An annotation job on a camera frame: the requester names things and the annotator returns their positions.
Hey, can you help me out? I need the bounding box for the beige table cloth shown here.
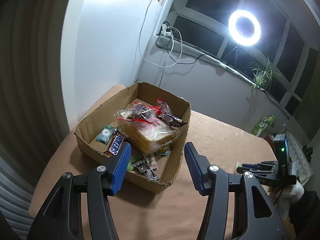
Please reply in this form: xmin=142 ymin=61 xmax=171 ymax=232
xmin=28 ymin=84 xmax=296 ymax=240

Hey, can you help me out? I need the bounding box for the black camera box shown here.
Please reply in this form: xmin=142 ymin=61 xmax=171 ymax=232
xmin=273 ymin=134 xmax=289 ymax=176

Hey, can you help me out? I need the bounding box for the yellow candy wrapper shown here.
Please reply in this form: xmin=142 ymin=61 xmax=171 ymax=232
xmin=153 ymin=145 xmax=171 ymax=157

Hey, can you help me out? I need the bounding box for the white lace cloth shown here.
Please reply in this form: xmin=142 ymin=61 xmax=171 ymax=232
xmin=286 ymin=130 xmax=314 ymax=186

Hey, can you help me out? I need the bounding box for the ring light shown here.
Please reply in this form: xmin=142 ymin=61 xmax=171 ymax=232
xmin=228 ymin=10 xmax=261 ymax=46

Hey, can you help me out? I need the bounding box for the cardboard box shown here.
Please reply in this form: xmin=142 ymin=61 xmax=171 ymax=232
xmin=75 ymin=82 xmax=191 ymax=194

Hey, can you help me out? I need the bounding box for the round date snack red wrapper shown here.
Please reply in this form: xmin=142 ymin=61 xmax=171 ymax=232
xmin=130 ymin=102 xmax=162 ymax=123

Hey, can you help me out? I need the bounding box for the potted spider plant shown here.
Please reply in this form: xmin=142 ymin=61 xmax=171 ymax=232
xmin=249 ymin=57 xmax=281 ymax=91

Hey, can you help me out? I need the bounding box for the black candy wrapper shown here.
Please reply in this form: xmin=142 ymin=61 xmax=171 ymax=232
xmin=132 ymin=159 xmax=159 ymax=181

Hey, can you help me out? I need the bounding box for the Snickers bar brown wrapper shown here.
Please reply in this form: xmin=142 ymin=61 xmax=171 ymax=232
xmin=106 ymin=132 xmax=125 ymax=155

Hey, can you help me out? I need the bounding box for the white power adapter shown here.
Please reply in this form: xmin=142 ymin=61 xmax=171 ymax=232
xmin=160 ymin=24 xmax=172 ymax=37

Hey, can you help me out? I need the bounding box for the teal mint packet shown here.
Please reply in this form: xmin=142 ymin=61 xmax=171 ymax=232
xmin=95 ymin=125 xmax=117 ymax=145

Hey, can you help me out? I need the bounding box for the green carton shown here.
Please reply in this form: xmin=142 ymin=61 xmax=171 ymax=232
xmin=250 ymin=115 xmax=274 ymax=137

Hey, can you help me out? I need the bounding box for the packaged sliced bread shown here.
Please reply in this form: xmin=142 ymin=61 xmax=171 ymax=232
xmin=116 ymin=108 xmax=181 ymax=153

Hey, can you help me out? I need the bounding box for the oval date snack red wrapper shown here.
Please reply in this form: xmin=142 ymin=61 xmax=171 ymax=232
xmin=157 ymin=98 xmax=173 ymax=115

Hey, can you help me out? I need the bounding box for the black cable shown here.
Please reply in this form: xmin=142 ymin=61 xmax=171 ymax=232
xmin=164 ymin=21 xmax=207 ymax=66

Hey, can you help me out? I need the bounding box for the white cable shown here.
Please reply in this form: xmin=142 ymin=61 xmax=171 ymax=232
xmin=138 ymin=0 xmax=183 ymax=68

